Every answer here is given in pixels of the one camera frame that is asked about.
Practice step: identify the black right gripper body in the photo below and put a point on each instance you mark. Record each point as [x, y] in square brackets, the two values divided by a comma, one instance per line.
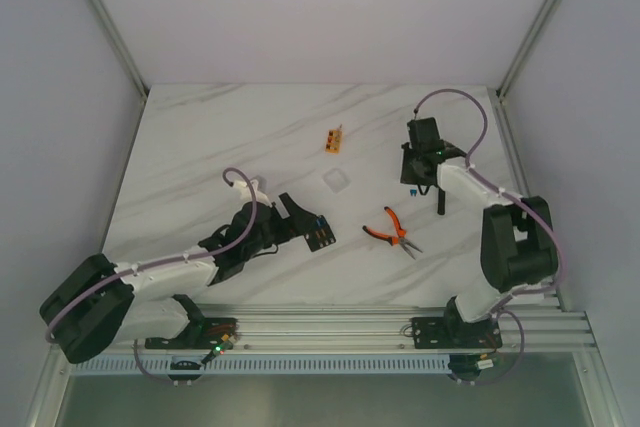
[408, 168]

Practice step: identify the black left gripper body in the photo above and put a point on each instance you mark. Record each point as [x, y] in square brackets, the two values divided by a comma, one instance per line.
[293, 222]

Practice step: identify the black fuse box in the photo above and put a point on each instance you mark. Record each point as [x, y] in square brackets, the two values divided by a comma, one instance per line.
[318, 238]

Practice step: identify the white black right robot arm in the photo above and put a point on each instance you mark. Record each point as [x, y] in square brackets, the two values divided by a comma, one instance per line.
[516, 249]

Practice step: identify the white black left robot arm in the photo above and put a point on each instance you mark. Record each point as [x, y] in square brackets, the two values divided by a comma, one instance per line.
[103, 303]

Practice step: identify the orange fuse holder block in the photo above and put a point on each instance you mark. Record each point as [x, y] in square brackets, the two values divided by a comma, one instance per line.
[334, 140]

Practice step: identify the black handled claw hammer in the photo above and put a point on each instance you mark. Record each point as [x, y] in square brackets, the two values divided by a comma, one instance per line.
[448, 152]

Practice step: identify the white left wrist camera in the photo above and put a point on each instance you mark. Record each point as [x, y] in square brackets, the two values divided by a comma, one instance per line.
[249, 191]

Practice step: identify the orange handled needle-nose pliers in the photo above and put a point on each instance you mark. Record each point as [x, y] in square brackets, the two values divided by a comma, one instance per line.
[398, 238]

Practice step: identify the white slotted cable duct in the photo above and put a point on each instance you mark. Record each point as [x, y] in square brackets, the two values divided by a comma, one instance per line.
[245, 364]

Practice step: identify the aluminium mounting rail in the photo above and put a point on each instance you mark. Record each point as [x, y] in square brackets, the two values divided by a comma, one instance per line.
[378, 329]

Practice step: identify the aluminium corner frame post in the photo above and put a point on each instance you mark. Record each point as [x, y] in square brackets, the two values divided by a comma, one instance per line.
[118, 46]

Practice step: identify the right aluminium frame post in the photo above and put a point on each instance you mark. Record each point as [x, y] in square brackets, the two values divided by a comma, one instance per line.
[533, 35]

